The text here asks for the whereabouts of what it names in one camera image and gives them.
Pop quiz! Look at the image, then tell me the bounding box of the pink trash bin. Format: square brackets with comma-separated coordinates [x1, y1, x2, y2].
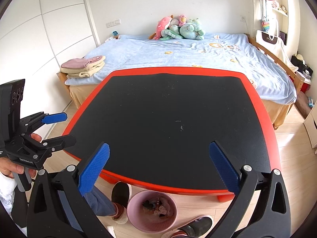
[127, 190, 178, 234]

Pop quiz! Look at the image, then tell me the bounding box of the small rainbow bag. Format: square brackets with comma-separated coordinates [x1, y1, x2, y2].
[259, 17, 271, 32]

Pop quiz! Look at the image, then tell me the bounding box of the small wall socket with cable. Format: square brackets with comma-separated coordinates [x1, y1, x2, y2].
[239, 15, 250, 34]

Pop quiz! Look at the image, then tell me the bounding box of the white wardrobe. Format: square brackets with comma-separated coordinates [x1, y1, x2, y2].
[0, 0, 100, 121]

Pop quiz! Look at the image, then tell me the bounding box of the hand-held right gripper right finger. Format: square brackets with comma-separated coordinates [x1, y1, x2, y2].
[209, 141, 292, 238]

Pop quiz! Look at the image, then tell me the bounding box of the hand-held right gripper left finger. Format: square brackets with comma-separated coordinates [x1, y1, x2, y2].
[27, 142, 112, 238]

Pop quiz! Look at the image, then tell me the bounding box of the folded beige towel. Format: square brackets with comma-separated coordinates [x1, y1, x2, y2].
[64, 61, 106, 79]

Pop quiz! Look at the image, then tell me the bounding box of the person's left hand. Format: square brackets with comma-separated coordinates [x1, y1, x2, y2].
[0, 133, 43, 179]

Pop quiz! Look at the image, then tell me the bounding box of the folded pink cloth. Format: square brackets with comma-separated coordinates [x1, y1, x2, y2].
[61, 56, 107, 69]

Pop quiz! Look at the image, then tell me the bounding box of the white drawer chest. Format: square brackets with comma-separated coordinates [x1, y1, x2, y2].
[304, 104, 317, 150]

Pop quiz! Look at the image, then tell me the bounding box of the green striped plush toy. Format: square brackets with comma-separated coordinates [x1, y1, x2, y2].
[160, 28, 184, 40]

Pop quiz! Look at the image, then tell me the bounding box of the white tote bag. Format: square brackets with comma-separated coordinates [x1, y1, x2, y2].
[255, 30, 286, 55]

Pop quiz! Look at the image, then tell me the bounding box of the bed with light blue sheet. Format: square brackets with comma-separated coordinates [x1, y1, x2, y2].
[57, 32, 306, 130]

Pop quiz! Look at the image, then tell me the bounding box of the black bag with hat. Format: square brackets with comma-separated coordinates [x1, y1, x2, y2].
[290, 54, 314, 77]

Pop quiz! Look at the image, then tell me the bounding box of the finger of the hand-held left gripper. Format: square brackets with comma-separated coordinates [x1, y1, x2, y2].
[21, 134, 77, 160]
[20, 112, 68, 136]

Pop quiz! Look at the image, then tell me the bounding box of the dark slipper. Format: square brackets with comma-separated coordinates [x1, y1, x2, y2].
[110, 181, 132, 225]
[170, 215, 214, 238]

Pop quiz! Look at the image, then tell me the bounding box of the small red box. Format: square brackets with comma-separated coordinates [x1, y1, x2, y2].
[301, 78, 311, 94]

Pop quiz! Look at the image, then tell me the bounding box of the person's left leg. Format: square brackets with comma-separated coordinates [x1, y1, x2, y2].
[84, 185, 120, 218]

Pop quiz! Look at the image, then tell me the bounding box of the teal bear plush toy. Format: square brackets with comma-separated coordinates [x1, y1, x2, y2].
[179, 18, 206, 40]

